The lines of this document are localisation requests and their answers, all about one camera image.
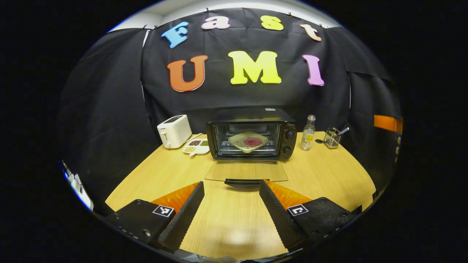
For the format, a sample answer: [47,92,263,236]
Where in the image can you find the white square plate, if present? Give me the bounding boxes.
[228,131,269,153]

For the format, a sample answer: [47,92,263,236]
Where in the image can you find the black electric oven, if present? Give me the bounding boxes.
[205,108,297,188]

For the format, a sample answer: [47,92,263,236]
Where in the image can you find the white toaster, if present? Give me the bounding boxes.
[157,115,192,149]

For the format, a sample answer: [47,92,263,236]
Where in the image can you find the clear glass bottle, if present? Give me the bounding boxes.
[301,115,316,151]

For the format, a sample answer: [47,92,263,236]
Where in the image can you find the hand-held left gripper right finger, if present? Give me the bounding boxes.
[259,179,362,253]

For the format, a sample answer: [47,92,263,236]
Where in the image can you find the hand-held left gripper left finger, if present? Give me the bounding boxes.
[106,181,205,254]

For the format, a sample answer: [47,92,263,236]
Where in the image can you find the wire utensil holder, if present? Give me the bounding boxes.
[324,127,341,149]

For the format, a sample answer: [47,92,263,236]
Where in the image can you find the white divided snack dish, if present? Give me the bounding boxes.
[182,138,210,156]

